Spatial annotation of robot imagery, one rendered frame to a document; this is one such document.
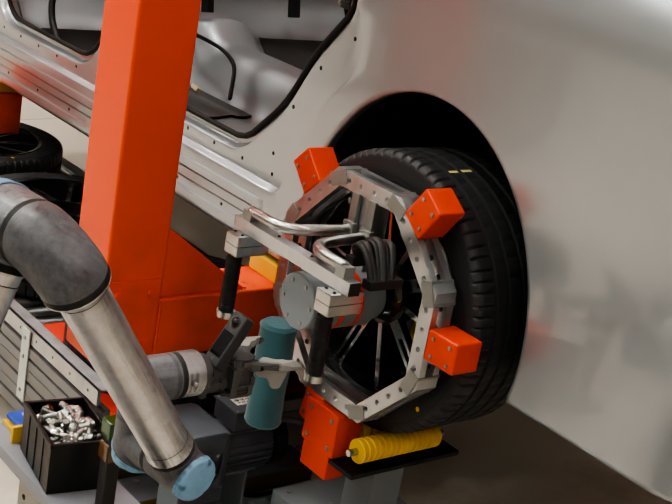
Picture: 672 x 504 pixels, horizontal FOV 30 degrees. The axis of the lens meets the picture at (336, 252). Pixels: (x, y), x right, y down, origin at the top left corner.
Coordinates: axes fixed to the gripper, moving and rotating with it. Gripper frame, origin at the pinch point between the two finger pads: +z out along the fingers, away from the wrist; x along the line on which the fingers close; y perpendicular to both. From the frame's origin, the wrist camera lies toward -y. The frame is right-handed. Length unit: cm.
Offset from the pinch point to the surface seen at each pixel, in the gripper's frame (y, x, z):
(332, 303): -10.4, 2.6, 8.7
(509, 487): 83, -40, 134
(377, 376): 17.9, -12.9, 40.5
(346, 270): -17.0, 1.8, 11.5
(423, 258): -19.2, 4.3, 30.0
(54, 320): 56, -140, 24
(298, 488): 60, -35, 42
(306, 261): -14.3, -10.5, 11.0
